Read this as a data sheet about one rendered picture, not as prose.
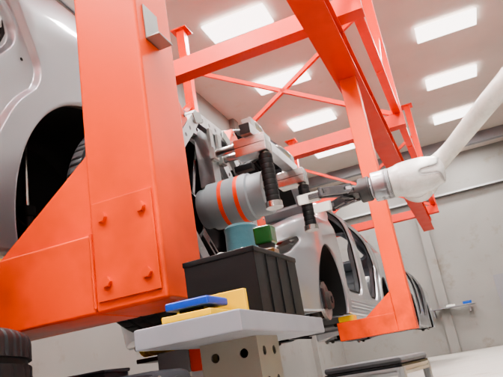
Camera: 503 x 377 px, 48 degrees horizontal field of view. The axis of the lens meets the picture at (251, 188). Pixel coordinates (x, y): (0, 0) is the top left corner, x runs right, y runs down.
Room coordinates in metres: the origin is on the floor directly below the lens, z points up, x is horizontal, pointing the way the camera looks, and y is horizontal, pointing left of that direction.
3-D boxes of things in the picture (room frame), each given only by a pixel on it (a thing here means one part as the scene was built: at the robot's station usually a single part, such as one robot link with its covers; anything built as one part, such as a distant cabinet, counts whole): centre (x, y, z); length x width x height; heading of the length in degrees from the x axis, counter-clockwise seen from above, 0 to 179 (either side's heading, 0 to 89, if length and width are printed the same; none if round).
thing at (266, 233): (1.19, -0.01, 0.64); 0.04 x 0.04 x 0.04; 71
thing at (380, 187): (1.62, -0.38, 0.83); 0.09 x 0.06 x 0.09; 161
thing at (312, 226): (1.69, -0.16, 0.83); 0.04 x 0.04 x 0.16
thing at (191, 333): (1.01, 0.05, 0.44); 0.43 x 0.17 x 0.03; 161
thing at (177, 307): (0.85, 0.11, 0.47); 0.07 x 0.07 x 0.02; 71
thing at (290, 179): (1.70, -0.13, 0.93); 0.09 x 0.05 x 0.05; 71
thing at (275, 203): (1.37, -0.05, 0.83); 0.04 x 0.04 x 0.16
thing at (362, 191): (1.64, -0.31, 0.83); 0.09 x 0.08 x 0.07; 71
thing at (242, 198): (1.59, 0.05, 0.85); 0.21 x 0.14 x 0.14; 71
